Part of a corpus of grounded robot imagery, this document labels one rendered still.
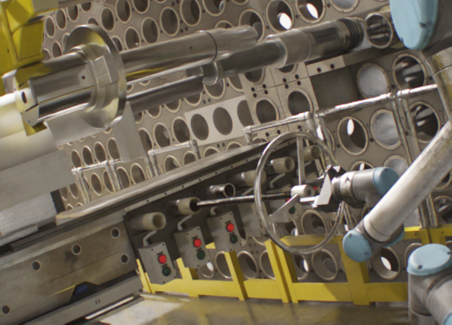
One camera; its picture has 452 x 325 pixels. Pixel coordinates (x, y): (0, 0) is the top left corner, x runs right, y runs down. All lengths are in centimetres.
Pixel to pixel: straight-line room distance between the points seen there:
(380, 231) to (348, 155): 257
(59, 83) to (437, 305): 154
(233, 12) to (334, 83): 108
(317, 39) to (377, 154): 91
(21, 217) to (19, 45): 67
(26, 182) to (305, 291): 186
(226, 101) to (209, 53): 224
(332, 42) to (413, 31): 282
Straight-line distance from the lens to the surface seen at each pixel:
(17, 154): 248
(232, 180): 288
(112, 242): 260
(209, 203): 248
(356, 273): 341
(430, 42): 88
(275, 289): 391
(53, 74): 231
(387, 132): 421
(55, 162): 247
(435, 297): 121
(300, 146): 214
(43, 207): 259
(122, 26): 586
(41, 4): 215
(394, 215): 171
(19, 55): 230
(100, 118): 247
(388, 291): 333
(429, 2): 86
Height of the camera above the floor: 123
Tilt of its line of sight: 5 degrees down
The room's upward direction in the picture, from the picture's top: 18 degrees counter-clockwise
